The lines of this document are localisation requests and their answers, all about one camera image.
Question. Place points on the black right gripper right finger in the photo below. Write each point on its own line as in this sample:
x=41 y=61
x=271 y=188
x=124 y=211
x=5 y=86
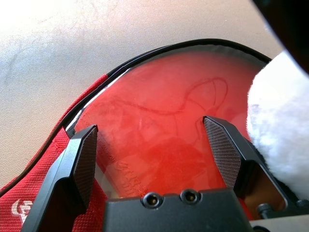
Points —
x=231 y=154

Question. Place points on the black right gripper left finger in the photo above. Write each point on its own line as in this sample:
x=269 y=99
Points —
x=65 y=174

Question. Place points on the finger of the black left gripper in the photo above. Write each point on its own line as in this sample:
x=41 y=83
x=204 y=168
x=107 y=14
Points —
x=289 y=24

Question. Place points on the red black paddle case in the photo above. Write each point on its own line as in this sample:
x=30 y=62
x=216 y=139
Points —
x=48 y=174

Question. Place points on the red ping-pong paddle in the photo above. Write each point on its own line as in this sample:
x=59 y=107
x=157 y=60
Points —
x=169 y=96

